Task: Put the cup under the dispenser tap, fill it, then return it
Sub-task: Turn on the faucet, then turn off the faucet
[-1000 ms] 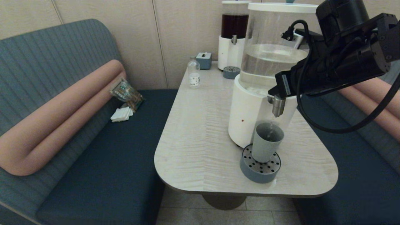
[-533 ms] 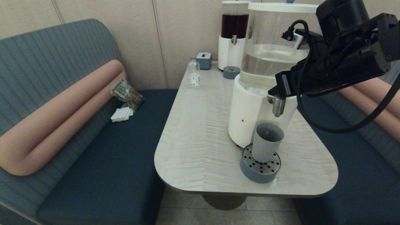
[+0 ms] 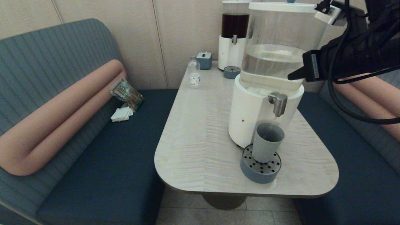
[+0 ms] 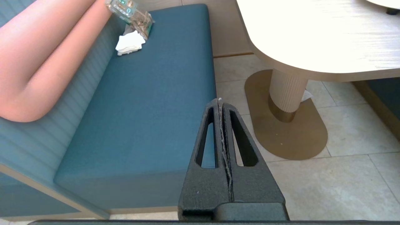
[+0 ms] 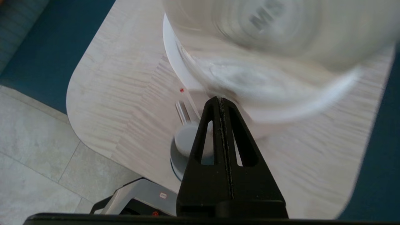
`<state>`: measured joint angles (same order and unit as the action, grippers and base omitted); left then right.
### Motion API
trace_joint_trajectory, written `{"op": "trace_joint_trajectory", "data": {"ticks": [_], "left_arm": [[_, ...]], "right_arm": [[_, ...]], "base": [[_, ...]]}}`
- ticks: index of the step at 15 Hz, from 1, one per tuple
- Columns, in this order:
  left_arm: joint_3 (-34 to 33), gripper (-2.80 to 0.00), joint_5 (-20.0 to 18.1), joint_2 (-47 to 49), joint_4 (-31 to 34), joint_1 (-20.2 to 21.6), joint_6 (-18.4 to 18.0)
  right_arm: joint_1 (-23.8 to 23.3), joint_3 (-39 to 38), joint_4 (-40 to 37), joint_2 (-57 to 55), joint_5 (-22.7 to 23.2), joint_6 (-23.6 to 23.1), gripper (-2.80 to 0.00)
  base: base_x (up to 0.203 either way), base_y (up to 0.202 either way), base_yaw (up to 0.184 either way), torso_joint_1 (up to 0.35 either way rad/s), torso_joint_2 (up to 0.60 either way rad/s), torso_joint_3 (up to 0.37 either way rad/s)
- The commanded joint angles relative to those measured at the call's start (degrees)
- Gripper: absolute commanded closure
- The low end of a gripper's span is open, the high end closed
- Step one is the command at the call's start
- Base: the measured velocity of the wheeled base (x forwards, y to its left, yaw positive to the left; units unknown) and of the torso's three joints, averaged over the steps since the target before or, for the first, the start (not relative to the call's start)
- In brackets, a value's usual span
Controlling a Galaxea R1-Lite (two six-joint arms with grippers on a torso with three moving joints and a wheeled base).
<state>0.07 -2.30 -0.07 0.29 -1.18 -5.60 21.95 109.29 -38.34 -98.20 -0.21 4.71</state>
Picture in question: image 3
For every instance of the small silver dispenser tap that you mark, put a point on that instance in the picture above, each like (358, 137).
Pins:
(234, 39)

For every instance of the pink bolster cushion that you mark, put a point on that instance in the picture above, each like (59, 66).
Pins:
(62, 109)
(375, 100)

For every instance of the printed snack bag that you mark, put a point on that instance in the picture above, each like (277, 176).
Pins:
(128, 94)

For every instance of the clear plastic bottle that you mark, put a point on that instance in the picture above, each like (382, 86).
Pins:
(194, 74)

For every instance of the dark drink dispenser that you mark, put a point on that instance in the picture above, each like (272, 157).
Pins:
(229, 53)

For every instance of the small blue perforated drip tray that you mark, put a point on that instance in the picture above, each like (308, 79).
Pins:
(231, 73)

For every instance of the blue-grey tissue box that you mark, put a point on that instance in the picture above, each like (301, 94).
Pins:
(204, 62)

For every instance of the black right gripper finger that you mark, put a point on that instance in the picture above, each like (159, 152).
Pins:
(300, 68)
(299, 76)

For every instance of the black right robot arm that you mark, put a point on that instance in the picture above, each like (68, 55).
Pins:
(375, 47)

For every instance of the large silver dispenser tap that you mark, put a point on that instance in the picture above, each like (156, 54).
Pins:
(279, 103)

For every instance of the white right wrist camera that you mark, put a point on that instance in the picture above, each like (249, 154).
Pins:
(331, 14)

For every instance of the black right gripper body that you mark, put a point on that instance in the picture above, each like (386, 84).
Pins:
(320, 65)

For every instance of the round table pedestal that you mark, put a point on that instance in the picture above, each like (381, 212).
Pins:
(223, 202)

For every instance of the large blue perforated drip tray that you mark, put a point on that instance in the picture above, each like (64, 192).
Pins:
(259, 172)

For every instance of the blue upholstered bench sofa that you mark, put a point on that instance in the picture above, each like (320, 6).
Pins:
(109, 156)
(359, 175)

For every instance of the grey plastic cup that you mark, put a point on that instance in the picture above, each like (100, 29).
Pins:
(265, 147)

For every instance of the large clear water dispenser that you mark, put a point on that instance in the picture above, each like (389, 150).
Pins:
(272, 62)

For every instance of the white napkin stack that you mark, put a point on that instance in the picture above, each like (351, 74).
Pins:
(122, 114)

